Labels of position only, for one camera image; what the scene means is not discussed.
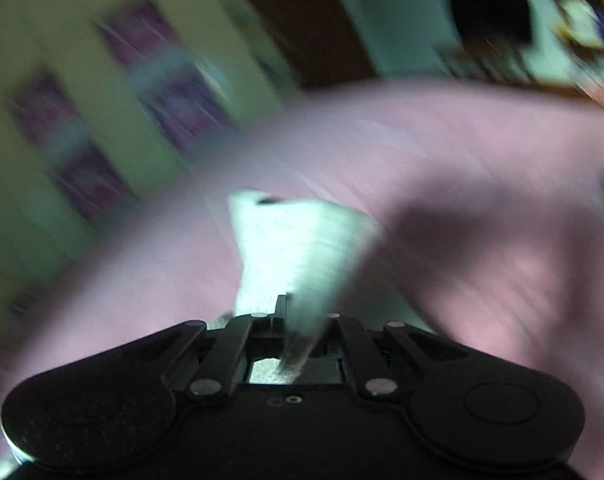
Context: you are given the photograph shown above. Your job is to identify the dark wooden door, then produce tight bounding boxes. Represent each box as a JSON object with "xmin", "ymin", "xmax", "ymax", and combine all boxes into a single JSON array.
[{"xmin": 249, "ymin": 0, "xmax": 377, "ymax": 90}]

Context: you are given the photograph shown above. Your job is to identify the pink checked bedsheet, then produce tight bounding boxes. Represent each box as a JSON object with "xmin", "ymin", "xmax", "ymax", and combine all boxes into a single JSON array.
[{"xmin": 0, "ymin": 80, "xmax": 604, "ymax": 479}]

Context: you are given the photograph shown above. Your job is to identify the light green pants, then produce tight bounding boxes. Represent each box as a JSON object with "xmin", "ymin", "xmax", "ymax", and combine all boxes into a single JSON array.
[{"xmin": 228, "ymin": 188, "xmax": 390, "ymax": 385}]

